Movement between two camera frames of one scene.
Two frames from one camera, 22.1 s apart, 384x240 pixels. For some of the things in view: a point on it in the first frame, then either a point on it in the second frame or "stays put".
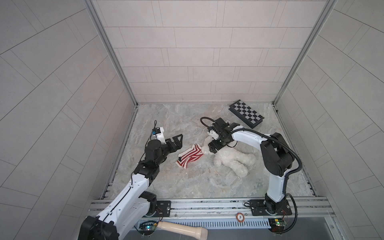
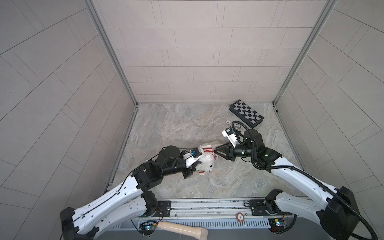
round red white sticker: [240, 217] stays put
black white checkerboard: [246, 114] stays put
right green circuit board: [277, 224] stays put
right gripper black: [211, 147] to [230, 153]
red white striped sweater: [191, 155] to [208, 148]
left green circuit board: [147, 227] stays put
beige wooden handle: [200, 233] stays put
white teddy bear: [234, 158] to [207, 163]
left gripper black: [176, 146] to [188, 171]
